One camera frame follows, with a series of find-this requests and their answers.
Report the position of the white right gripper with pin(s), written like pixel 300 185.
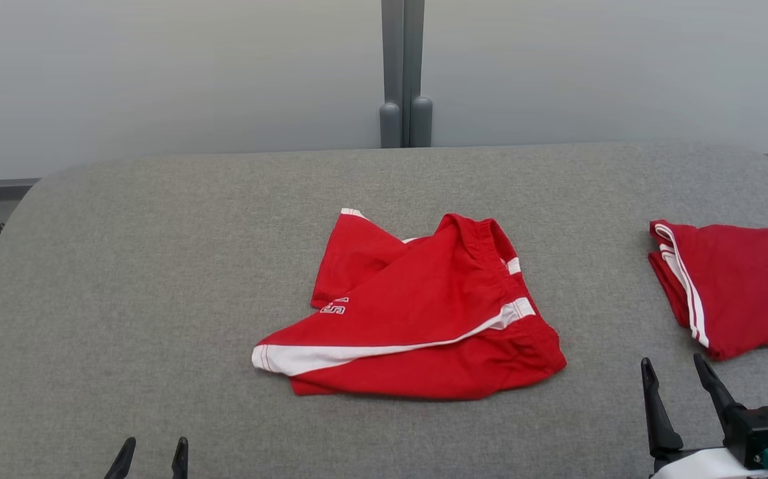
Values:
pixel 703 466

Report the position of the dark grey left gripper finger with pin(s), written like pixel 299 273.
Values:
pixel 180 462
pixel 124 462

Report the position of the red shorts with white panels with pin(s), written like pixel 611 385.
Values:
pixel 750 286

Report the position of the red shorts with white lettering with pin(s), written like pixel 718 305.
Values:
pixel 424 299

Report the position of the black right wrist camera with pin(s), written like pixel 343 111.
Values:
pixel 760 432

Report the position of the grey metal partition post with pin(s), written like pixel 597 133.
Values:
pixel 390 66
pixel 416 66

